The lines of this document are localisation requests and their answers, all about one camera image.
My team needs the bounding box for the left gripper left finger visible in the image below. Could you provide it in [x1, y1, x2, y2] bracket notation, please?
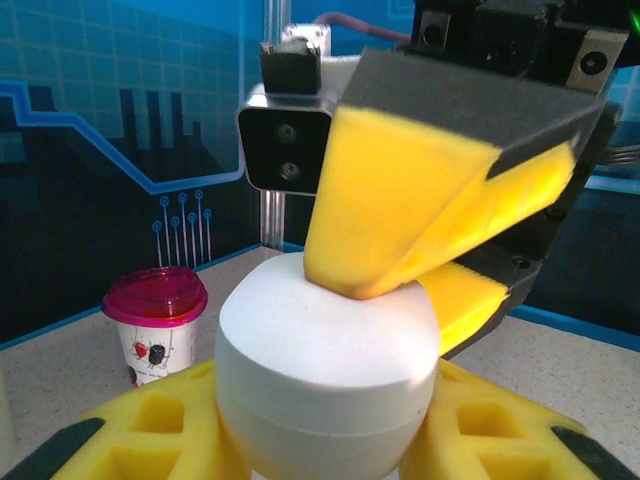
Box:
[0, 359, 251, 480]

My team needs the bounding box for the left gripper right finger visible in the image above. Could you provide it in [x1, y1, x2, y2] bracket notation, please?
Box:
[399, 357, 631, 480]

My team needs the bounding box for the pink lid paper cup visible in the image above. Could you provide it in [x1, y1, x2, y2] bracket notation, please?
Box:
[102, 266, 210, 389]

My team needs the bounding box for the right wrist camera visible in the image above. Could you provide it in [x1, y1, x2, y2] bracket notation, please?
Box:
[235, 23, 369, 197]

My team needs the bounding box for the aluminium frame post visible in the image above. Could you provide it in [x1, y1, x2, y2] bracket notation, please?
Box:
[257, 0, 292, 251]

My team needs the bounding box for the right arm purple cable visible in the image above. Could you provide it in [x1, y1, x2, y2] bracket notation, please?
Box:
[312, 12, 416, 46]

